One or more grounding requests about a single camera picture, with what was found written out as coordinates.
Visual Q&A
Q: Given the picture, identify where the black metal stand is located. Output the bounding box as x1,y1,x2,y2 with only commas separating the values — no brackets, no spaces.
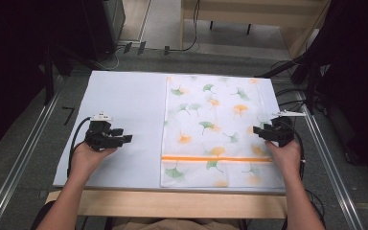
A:
254,52,322,115
42,43,75,107

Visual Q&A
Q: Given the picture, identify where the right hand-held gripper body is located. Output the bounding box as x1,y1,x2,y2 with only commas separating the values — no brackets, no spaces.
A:
269,109,307,149

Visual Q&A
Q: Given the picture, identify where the white leaf print cloth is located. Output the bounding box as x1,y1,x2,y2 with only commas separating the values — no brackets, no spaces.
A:
160,74,286,190

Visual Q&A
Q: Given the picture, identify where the bundle of black floor cables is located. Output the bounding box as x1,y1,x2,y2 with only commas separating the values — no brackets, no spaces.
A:
273,86,309,120

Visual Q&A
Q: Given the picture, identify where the light wooden bench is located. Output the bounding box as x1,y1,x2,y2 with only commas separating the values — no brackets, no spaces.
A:
179,0,332,59

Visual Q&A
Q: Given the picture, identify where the white floor cable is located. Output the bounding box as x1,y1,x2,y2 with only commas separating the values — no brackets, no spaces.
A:
95,47,123,71

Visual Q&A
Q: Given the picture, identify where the black cabinet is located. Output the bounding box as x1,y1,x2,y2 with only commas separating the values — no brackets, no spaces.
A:
84,0,127,62

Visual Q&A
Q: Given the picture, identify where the person's right hand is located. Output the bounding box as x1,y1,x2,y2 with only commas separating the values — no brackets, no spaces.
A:
264,139,303,180

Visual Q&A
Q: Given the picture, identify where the black floor cable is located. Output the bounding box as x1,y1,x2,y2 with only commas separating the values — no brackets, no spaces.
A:
163,0,203,57

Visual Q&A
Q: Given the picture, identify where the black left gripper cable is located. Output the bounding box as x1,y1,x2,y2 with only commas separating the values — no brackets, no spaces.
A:
66,116,92,178

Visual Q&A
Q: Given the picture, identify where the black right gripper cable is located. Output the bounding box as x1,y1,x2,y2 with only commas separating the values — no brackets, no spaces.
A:
287,123,328,230

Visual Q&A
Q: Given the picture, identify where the person's left hand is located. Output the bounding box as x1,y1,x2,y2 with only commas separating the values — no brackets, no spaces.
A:
69,141,119,179

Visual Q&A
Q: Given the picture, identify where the white board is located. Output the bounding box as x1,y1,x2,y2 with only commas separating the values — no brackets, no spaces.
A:
52,70,288,195

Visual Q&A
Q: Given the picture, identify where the dark curtain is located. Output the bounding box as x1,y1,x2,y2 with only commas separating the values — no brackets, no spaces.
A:
310,0,368,181
0,0,92,156

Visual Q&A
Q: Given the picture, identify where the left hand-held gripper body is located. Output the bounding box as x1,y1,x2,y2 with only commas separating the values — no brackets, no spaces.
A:
83,111,116,152

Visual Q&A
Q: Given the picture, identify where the metal floor rail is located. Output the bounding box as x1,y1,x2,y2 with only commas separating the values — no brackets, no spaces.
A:
0,91,62,230
295,90,365,230

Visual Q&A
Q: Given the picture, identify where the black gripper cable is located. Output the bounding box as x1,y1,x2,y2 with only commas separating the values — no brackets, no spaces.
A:
287,123,328,230
66,116,92,178

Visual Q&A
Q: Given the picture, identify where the wooden table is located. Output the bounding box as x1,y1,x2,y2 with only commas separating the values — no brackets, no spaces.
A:
45,189,288,220

